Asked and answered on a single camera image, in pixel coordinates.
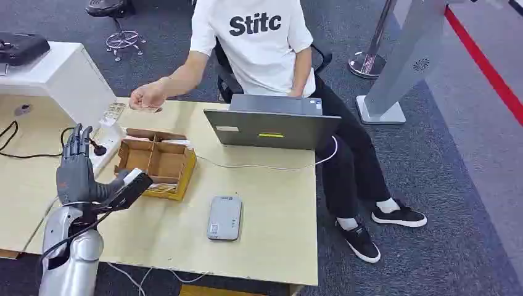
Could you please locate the white cabinet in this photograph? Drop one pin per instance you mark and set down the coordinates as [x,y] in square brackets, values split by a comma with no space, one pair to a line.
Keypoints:
[61,79]

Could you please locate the grey laptop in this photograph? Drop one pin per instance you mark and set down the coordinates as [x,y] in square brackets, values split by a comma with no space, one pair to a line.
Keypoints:
[273,128]

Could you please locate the grey kiosk stand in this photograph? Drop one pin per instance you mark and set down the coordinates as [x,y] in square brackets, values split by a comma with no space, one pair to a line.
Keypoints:
[402,65]

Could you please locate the red barrier belt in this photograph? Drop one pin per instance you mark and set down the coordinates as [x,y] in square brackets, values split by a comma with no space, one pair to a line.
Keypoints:
[486,67]

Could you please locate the person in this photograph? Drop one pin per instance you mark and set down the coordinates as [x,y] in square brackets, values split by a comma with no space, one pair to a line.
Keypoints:
[261,53]

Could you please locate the wooden card box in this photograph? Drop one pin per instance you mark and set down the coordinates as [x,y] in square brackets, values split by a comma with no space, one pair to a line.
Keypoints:
[165,163]

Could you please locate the printed card stack in box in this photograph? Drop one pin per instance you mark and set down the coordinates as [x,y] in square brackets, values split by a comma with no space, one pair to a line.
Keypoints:
[162,188]

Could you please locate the black stool with chrome base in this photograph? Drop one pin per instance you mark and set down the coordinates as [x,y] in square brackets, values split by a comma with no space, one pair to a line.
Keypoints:
[118,24]

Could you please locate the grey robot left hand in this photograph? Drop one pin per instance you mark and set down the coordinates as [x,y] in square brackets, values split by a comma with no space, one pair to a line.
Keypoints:
[75,177]

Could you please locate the person's right hand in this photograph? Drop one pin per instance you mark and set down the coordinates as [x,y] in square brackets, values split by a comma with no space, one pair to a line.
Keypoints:
[147,96]

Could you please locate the white card stack in box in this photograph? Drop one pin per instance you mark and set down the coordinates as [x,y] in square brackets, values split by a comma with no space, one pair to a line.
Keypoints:
[177,142]

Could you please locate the white power strip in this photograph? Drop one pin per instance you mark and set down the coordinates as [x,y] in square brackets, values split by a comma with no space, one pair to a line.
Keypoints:
[107,145]

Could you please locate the black white wrist camera box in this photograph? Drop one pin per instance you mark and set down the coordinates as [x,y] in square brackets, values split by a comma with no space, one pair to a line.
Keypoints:
[131,188]

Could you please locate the black device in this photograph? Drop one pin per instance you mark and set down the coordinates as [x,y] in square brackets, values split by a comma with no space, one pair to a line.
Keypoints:
[20,48]

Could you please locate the clear plastic card holder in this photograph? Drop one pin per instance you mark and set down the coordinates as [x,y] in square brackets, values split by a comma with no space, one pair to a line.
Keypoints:
[112,113]

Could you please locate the chrome stanchion post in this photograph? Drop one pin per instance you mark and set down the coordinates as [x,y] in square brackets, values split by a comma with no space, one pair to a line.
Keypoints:
[369,61]

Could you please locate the yellow wooden board under desk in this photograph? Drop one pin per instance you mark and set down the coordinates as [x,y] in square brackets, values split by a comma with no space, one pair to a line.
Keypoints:
[216,291]

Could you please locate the grey flat card reader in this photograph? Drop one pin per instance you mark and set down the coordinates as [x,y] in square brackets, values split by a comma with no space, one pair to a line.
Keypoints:
[224,217]

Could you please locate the black office chair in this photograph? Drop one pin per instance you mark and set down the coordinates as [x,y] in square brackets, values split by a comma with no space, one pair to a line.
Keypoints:
[226,81]

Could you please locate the black power plug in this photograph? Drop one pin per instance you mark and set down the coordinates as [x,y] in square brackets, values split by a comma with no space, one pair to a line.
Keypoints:
[99,149]

